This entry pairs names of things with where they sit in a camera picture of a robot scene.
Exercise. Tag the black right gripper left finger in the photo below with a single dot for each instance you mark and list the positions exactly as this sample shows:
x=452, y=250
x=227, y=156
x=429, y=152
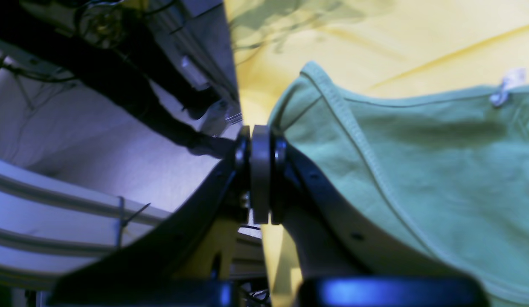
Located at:
x=188, y=255

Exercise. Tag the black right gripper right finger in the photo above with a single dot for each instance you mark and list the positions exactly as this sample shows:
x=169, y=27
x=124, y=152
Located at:
x=336, y=244

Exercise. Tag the green T-shirt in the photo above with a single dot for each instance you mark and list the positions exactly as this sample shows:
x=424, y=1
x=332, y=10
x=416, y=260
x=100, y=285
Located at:
x=447, y=174

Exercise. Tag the yellow table cloth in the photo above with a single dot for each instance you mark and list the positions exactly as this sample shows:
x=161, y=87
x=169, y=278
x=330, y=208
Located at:
x=388, y=49

